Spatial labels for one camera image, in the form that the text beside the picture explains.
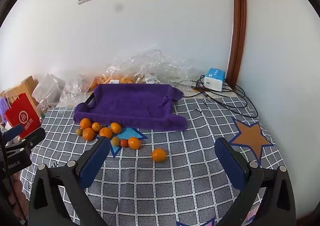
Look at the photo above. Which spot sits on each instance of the red paper bag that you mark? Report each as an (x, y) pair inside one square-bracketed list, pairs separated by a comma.
[(22, 116)]

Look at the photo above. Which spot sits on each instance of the small black clip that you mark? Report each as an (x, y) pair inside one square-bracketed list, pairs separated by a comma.
[(206, 101), (198, 110)]

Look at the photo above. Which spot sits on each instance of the small green tangerine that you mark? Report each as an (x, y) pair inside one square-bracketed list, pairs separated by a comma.
[(115, 141), (79, 131)]

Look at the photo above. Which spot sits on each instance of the brown wooden door frame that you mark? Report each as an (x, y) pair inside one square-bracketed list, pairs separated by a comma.
[(237, 28)]

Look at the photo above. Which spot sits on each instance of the brown cardboard box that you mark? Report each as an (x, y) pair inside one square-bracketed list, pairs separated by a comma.
[(27, 86)]

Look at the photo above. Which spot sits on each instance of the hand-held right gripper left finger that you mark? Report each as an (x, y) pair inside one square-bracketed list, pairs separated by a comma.
[(96, 163)]

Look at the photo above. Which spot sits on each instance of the crumpled clear plastic bag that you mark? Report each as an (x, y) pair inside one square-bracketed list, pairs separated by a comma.
[(155, 66)]

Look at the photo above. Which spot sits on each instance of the clear plastic bag with oranges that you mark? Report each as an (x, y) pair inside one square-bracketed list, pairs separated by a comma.
[(115, 80)]

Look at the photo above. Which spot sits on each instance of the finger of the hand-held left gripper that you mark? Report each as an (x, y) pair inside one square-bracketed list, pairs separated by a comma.
[(11, 133), (31, 141)]

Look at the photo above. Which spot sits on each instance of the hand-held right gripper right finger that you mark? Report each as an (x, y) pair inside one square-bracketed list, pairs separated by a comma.
[(231, 163)]

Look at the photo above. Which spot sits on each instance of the blue white tissue pack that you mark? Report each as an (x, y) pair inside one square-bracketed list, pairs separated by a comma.
[(213, 80)]

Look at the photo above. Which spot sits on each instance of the white plastic bag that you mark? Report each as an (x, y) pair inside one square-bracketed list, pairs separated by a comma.
[(48, 88)]

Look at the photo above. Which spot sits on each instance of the small clear plastic bag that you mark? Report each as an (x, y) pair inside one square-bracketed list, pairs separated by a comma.
[(72, 93)]

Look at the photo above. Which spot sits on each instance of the grey checked tablecloth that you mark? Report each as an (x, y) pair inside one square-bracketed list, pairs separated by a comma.
[(175, 191)]

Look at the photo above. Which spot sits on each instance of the purple towel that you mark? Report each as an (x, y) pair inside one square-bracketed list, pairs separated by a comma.
[(130, 106)]

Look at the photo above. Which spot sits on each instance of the black tray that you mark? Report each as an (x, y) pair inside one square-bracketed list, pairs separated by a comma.
[(90, 99)]

